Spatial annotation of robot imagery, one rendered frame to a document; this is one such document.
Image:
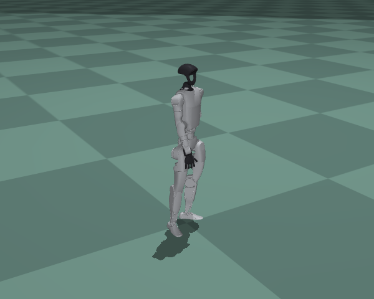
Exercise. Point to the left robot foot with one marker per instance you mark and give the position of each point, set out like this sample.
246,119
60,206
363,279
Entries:
191,216

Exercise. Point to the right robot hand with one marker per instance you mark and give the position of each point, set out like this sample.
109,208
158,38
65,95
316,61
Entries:
189,160

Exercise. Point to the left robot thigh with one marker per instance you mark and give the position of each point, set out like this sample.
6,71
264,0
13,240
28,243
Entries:
200,155

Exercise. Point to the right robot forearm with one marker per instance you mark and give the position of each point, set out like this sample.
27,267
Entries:
182,134

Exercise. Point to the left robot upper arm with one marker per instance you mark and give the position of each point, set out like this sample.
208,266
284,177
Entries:
201,91

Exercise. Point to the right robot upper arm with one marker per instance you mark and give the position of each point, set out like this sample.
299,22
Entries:
177,102

